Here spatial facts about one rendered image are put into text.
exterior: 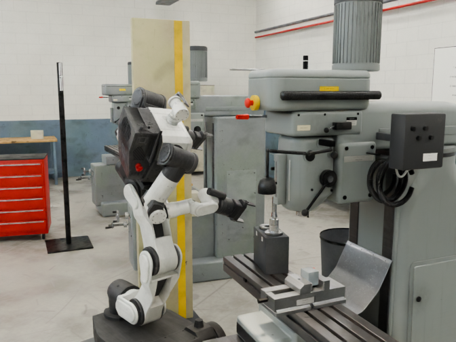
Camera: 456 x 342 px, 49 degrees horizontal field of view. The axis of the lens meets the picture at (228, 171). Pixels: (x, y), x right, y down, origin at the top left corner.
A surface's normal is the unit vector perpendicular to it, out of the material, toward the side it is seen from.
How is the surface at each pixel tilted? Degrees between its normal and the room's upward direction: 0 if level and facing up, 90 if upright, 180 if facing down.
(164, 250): 60
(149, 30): 90
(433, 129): 90
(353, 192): 90
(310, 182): 90
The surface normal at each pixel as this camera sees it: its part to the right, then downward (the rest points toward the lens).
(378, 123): 0.39, 0.15
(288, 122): -0.92, 0.06
